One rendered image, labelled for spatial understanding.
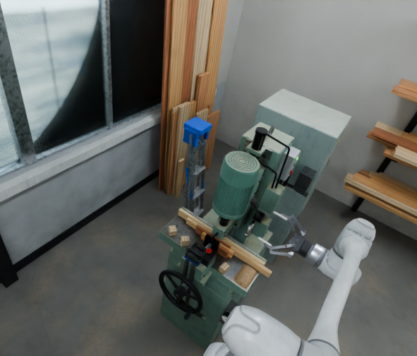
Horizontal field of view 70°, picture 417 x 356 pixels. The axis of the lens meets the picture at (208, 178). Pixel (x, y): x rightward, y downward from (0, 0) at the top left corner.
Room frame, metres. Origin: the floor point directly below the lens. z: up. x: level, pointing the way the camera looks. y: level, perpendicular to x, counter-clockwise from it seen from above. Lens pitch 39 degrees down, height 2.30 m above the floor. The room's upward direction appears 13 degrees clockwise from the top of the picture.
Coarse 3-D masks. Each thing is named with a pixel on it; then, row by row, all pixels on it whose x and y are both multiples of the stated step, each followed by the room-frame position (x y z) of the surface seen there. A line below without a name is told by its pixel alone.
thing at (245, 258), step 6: (186, 222) 1.24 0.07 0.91; (192, 222) 1.22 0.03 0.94; (234, 252) 1.09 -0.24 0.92; (240, 252) 1.09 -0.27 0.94; (240, 258) 1.07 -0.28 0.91; (246, 258) 1.06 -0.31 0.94; (252, 264) 1.04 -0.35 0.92; (258, 264) 1.03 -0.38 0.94; (258, 270) 1.02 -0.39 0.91; (264, 270) 1.01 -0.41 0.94
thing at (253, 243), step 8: (208, 216) 1.44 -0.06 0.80; (216, 216) 1.46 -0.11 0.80; (248, 240) 1.31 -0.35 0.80; (256, 240) 1.32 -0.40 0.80; (248, 248) 1.25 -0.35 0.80; (256, 248) 1.26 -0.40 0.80; (264, 248) 1.33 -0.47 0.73; (176, 256) 1.07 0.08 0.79; (176, 264) 1.07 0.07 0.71; (208, 280) 0.97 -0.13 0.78; (216, 288) 0.95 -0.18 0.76; (224, 296) 0.92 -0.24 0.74
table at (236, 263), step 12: (180, 216) 1.29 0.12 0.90; (168, 228) 1.17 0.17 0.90; (180, 228) 1.19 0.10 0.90; (192, 228) 1.21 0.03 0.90; (168, 240) 1.11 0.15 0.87; (180, 240) 1.11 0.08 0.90; (192, 240) 1.13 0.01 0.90; (180, 252) 1.07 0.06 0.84; (216, 264) 1.00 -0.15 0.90; (240, 264) 1.04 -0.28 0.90; (216, 276) 0.96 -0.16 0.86; (228, 276) 0.94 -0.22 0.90; (240, 288) 0.89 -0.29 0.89
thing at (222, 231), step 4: (232, 220) 1.19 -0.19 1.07; (216, 224) 1.13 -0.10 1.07; (228, 224) 1.15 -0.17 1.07; (232, 224) 1.18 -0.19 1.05; (216, 228) 1.11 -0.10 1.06; (220, 228) 1.11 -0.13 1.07; (224, 228) 1.12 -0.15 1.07; (228, 228) 1.14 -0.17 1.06; (212, 232) 1.12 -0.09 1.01; (216, 232) 1.11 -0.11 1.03; (220, 232) 1.10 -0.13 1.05; (224, 232) 1.10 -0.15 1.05; (216, 236) 1.11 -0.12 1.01; (220, 236) 1.10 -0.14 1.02; (224, 236) 1.11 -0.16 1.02
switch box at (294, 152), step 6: (294, 150) 1.39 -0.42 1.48; (300, 150) 1.40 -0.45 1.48; (288, 156) 1.33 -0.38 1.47; (294, 156) 1.34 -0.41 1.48; (282, 162) 1.34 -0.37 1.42; (288, 162) 1.33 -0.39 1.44; (294, 162) 1.36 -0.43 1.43; (288, 168) 1.32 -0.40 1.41; (282, 174) 1.33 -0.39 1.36; (288, 174) 1.33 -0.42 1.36
